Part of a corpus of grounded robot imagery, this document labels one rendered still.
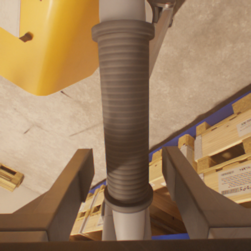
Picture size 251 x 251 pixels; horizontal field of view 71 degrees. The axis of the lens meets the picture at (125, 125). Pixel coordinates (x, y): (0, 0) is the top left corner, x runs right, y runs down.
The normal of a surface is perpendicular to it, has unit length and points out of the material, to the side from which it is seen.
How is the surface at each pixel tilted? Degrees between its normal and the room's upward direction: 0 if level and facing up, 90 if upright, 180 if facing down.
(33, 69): 14
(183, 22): 0
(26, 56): 0
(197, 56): 0
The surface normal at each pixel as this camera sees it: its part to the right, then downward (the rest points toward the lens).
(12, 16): -0.27, 0.68
